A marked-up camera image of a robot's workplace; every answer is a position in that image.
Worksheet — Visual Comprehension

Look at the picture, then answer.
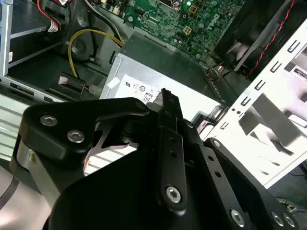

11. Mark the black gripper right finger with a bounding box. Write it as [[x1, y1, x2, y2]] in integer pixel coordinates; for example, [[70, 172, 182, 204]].
[[167, 90, 302, 230]]

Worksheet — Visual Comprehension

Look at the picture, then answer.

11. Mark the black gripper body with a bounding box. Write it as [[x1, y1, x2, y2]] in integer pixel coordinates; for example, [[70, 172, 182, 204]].
[[47, 143, 247, 230]]

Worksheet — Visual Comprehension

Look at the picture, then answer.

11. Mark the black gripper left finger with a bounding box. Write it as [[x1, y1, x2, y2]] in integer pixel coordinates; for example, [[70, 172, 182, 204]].
[[16, 88, 189, 217]]

